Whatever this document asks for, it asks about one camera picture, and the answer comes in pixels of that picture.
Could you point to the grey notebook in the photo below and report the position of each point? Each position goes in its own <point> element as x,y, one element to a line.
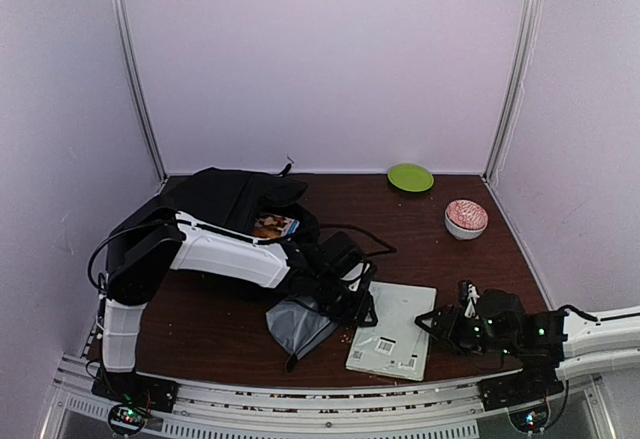
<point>396,347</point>

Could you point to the left aluminium frame post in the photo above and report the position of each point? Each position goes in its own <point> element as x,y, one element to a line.
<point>136,89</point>

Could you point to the grey pencil pouch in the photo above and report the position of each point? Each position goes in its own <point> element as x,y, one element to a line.
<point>298,327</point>

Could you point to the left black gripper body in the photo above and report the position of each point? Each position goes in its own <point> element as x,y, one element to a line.
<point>337,305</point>

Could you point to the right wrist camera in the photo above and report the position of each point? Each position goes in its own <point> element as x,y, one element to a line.
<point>468,297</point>

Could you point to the green plate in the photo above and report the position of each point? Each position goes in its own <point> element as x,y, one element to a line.
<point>411,178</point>

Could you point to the right aluminium frame post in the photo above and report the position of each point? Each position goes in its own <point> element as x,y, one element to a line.
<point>515,89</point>

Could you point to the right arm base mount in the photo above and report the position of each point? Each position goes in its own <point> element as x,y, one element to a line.
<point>534,398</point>

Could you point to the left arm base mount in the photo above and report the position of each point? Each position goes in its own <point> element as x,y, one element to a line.
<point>136,399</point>

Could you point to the red patterned bowl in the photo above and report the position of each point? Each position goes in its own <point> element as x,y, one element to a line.
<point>465,219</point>

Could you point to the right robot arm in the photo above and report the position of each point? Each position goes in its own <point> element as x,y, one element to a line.
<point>566,342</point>

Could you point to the black student backpack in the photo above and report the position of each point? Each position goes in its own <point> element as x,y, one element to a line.
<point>225,209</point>

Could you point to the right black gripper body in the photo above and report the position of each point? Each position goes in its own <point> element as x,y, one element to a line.
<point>473,340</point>

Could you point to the aluminium frame post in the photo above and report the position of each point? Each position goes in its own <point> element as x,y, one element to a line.
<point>136,89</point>
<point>515,89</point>

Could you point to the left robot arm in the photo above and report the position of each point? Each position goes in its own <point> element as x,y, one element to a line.
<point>121,324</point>

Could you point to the front aluminium rail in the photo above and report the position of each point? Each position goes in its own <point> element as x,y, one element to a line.
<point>448,409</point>

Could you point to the dog picture book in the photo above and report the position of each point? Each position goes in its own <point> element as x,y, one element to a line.
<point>273,226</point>

